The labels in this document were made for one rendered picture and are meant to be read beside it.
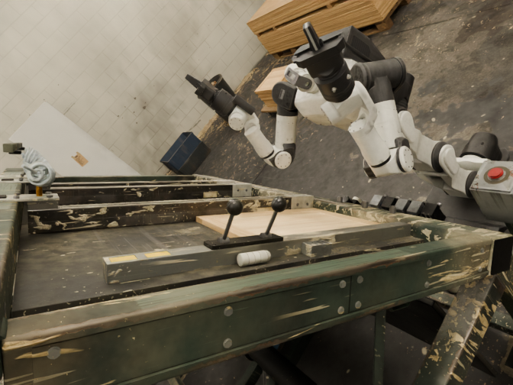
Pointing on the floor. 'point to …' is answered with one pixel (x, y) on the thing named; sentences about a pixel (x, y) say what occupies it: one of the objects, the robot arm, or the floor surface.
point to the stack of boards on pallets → (296, 39)
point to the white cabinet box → (68, 145)
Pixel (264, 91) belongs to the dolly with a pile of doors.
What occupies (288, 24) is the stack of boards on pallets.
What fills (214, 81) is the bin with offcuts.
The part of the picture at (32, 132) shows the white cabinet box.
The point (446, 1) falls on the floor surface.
